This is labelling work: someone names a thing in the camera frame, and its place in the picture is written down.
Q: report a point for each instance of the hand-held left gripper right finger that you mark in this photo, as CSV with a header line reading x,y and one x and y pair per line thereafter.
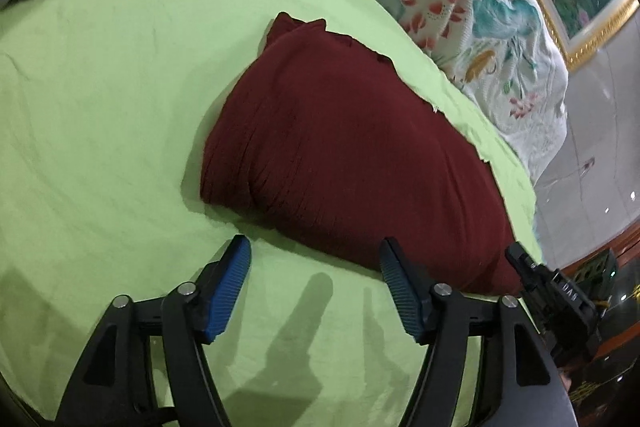
x,y
400,292

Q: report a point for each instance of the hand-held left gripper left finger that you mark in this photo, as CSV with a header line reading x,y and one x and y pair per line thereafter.
x,y
227,287

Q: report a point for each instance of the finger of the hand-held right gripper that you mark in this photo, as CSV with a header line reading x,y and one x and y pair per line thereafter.
x,y
520,256

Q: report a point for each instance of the dark red pillow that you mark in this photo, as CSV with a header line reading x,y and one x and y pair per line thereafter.
x,y
340,147

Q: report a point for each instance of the dark wooden cabinet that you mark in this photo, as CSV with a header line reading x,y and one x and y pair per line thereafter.
x,y
625,357

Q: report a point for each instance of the light green bed sheet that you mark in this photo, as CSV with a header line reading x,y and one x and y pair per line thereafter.
x,y
110,107

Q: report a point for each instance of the white floral quilt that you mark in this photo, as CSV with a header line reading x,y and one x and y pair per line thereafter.
x,y
450,7

